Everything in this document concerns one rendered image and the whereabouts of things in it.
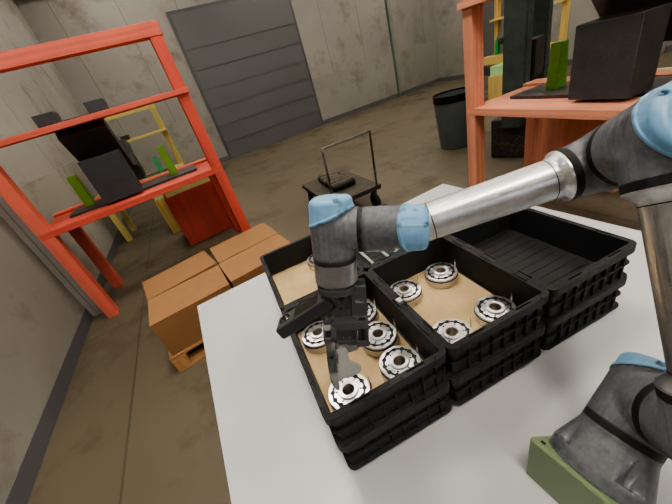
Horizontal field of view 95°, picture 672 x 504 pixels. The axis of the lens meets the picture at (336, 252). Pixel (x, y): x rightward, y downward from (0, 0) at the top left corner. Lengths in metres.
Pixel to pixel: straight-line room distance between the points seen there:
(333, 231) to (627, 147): 0.42
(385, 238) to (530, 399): 0.63
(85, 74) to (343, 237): 9.44
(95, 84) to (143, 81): 0.98
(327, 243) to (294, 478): 0.63
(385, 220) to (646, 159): 0.34
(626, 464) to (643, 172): 0.46
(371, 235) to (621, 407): 0.51
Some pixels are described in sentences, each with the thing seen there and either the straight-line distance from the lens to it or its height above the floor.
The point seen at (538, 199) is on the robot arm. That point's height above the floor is 1.21.
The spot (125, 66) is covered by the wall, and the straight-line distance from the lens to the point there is 9.72.
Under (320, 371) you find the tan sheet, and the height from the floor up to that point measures 0.83.
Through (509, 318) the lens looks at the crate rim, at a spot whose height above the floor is 0.93.
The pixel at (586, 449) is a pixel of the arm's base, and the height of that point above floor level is 0.85.
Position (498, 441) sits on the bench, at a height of 0.70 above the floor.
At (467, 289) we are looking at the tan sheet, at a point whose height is 0.83.
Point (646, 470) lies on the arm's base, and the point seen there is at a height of 0.85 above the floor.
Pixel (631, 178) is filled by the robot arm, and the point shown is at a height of 1.27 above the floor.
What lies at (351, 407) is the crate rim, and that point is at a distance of 0.69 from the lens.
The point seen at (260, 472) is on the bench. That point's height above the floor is 0.70.
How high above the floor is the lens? 1.51
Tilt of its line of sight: 30 degrees down
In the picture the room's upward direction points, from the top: 17 degrees counter-clockwise
